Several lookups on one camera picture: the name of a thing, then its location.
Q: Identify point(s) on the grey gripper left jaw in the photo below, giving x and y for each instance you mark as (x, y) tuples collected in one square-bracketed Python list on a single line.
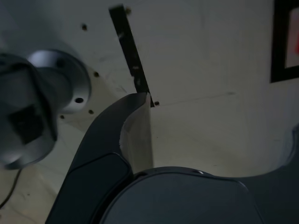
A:
[(98, 144)]

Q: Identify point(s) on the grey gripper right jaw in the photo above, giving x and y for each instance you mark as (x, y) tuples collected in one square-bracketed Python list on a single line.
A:
[(182, 200)]

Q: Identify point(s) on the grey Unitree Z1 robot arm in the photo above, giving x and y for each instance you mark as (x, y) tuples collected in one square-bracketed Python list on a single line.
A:
[(35, 93)]

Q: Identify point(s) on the black tape square outline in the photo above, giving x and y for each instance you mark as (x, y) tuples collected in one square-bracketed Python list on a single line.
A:
[(279, 46)]

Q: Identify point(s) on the black tape strip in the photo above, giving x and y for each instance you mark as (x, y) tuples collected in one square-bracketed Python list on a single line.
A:
[(128, 46)]

